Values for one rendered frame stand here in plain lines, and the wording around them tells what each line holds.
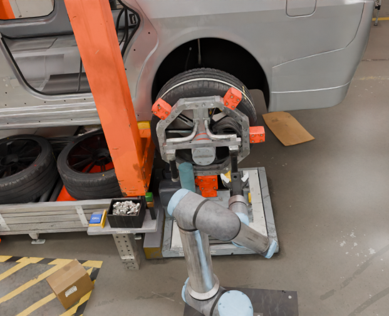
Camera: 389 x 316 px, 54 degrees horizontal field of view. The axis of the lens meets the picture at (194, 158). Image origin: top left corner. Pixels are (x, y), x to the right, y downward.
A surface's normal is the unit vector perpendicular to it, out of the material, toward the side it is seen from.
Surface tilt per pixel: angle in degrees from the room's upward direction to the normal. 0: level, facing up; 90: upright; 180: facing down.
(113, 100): 90
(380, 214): 0
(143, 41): 90
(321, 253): 0
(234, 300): 5
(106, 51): 90
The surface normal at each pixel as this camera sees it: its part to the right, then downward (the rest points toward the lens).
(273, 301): -0.10, -0.77
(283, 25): -0.03, 0.62
